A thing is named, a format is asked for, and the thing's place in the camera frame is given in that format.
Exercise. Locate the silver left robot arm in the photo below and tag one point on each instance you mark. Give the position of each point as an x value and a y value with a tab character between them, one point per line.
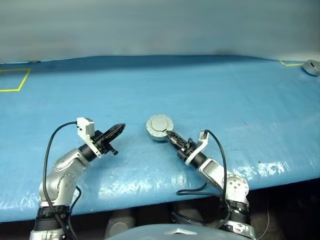
62	165

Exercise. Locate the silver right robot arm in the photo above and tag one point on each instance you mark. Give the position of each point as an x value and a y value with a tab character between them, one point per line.
212	168

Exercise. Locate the silver robot torso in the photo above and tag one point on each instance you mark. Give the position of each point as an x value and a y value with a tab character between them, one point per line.
155	232

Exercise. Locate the grey round housing lid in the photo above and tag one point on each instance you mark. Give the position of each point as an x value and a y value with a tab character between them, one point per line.
158	123

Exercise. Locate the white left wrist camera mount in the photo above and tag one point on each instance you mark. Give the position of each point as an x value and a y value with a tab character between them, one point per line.
83	125

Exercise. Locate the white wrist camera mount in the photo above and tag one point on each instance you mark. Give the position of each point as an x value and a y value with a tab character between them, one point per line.
83	125
202	140

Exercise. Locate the grey rounded block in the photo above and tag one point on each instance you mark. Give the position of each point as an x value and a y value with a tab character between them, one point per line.
120	222

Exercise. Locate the blue foam table cover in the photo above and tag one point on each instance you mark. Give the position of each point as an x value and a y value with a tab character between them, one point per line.
200	100

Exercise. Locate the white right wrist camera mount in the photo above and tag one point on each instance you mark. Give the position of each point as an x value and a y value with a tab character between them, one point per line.
202	140

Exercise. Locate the small black clip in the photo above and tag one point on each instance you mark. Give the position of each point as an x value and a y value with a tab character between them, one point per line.
35	61

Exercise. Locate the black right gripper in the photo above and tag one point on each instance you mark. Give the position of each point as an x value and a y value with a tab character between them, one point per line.
188	150

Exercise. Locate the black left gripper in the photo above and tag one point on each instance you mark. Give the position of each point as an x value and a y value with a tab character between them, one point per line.
102	143

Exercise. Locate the grey round motor part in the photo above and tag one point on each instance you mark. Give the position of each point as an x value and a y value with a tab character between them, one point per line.
311	68

